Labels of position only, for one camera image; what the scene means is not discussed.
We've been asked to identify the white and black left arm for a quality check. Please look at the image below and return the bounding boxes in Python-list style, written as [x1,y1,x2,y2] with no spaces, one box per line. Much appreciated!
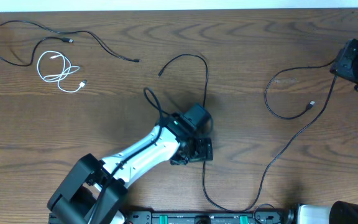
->
[47,104,213,223]

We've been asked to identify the black left camera cable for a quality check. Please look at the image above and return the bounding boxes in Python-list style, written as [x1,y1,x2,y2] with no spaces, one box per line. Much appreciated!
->
[87,86,170,224]

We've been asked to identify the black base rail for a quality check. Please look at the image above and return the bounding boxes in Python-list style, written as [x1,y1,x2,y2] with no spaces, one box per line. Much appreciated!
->
[48,203,332,224]

